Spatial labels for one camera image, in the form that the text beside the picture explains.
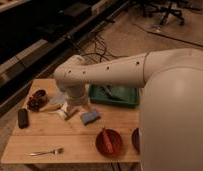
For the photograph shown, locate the white cylindrical cup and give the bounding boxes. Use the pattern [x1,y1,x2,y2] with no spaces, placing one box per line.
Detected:
[58,103,77,120]

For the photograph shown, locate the red bowl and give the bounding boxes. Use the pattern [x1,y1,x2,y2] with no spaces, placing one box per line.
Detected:
[95,128,123,157]

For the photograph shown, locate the black rectangular remote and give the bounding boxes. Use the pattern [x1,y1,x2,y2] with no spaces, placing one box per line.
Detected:
[18,108,29,129]

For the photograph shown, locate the silver fork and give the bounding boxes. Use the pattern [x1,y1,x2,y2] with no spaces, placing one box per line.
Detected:
[29,148,64,156]

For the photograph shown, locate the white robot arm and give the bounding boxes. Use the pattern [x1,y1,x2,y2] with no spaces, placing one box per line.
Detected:
[54,48,203,171]

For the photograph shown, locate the green plastic tray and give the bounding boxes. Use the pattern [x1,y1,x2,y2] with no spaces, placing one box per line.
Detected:
[89,85,139,108]

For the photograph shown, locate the yellow banana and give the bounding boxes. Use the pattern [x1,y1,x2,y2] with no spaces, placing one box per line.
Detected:
[39,104,61,112]

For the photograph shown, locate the dark grapes bunch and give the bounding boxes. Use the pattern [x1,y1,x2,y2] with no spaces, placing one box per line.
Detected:
[27,89,48,111]

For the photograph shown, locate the wooden table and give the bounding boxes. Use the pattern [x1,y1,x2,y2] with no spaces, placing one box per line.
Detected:
[0,78,141,165]

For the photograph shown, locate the black floor cables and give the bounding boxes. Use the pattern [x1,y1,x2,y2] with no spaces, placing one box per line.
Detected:
[72,31,119,63]

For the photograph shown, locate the dark red plate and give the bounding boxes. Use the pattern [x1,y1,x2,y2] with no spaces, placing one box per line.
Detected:
[131,128,140,153]

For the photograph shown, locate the orange carrot in bowl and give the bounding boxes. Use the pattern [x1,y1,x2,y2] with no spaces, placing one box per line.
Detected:
[102,128,114,154]

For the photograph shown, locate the metal tool in tray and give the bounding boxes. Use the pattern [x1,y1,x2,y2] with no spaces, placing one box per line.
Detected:
[101,86,115,99]

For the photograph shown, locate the black office chair base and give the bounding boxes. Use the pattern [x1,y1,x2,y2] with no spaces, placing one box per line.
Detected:
[140,0,185,26]

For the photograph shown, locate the blue sponge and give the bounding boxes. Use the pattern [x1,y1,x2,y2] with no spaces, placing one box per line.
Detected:
[81,110,100,125]

